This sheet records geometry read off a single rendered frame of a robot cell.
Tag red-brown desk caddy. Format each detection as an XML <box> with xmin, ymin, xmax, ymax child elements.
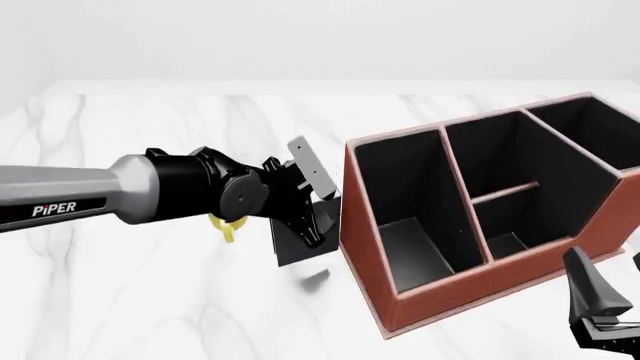
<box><xmin>338</xmin><ymin>90</ymin><xmax>640</xmax><ymax>342</ymax></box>

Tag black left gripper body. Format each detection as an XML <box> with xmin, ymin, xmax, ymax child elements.
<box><xmin>262</xmin><ymin>156</ymin><xmax>321</xmax><ymax>223</ymax></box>

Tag small yellow object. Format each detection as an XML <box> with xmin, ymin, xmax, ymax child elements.
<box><xmin>208</xmin><ymin>214</ymin><xmax>248</xmax><ymax>245</ymax></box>

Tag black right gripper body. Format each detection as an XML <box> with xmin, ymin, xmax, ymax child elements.
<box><xmin>569</xmin><ymin>311</ymin><xmax>640</xmax><ymax>354</ymax></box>

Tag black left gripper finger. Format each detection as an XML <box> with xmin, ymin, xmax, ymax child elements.
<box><xmin>298</xmin><ymin>207</ymin><xmax>327</xmax><ymax>249</ymax></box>

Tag black book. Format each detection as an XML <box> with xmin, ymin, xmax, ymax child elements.
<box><xmin>269</xmin><ymin>193</ymin><xmax>345</xmax><ymax>268</ymax></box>

